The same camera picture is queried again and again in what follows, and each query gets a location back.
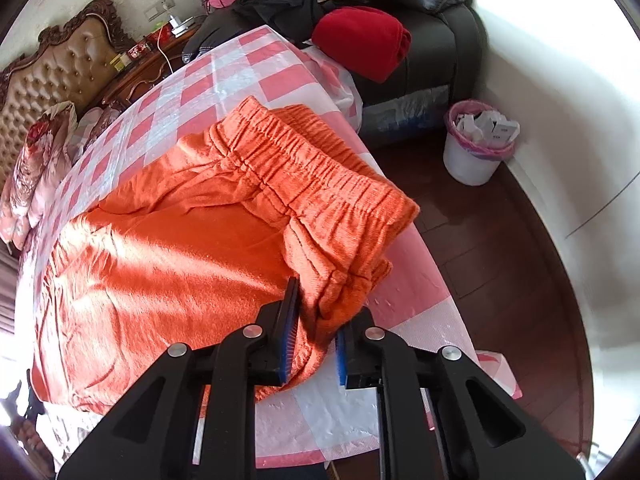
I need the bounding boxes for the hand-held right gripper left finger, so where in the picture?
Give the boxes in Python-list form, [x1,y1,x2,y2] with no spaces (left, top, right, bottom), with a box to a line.
[57,276,301,480]

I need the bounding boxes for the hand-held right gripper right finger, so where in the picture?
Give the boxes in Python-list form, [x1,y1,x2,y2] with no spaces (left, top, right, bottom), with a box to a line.
[335,306,586,480]

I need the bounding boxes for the orange pants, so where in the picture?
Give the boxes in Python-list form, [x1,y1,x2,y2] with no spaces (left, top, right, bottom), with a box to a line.
[31,96,421,416]

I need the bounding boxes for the person's dark blue trousers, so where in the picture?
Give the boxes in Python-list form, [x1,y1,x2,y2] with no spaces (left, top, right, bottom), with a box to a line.
[257,464,327,480]

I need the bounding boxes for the white trash bin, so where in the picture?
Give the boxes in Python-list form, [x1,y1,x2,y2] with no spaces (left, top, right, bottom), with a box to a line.
[442,100,521,187]

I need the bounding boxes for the clear plastic package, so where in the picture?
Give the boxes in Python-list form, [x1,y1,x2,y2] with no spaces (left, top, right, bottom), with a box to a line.
[360,85,451,146]

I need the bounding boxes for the pink checkered bed cover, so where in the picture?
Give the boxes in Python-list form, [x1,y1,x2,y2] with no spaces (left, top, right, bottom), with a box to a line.
[15,25,523,466]

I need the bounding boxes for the pink patterned bed pillow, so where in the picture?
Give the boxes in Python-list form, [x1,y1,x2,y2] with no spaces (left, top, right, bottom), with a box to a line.
[75,104,122,157]

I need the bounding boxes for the carved wooden nightstand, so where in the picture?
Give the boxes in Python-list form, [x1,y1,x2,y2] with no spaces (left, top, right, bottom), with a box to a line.
[97,25,206,111]

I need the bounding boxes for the red folded blanket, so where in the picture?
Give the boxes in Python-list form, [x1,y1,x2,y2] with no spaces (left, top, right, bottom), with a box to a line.
[312,6,413,84]

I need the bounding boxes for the red floral bedding pillow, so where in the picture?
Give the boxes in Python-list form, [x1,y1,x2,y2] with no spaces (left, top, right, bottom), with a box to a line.
[0,101,78,251]

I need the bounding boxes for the white wardrobe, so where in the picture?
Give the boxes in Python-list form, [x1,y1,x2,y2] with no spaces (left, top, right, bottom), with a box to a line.
[472,0,640,461]

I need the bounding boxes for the black clothing pile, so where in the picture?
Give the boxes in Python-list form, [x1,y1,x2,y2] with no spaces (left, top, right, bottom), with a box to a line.
[232,0,326,43]

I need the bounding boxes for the black leather armchair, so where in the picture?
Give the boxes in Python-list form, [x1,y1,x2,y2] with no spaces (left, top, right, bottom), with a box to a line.
[182,0,488,111]

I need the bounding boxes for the tufted carved wooden headboard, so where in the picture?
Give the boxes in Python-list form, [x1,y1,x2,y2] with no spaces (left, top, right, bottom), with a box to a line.
[0,0,138,191]

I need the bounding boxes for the white charger cable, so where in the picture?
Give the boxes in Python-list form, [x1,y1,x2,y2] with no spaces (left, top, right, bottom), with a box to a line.
[155,24,175,74]

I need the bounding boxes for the white wall socket plate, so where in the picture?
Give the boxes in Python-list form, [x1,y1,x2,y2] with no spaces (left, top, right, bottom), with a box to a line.
[145,0,176,21]

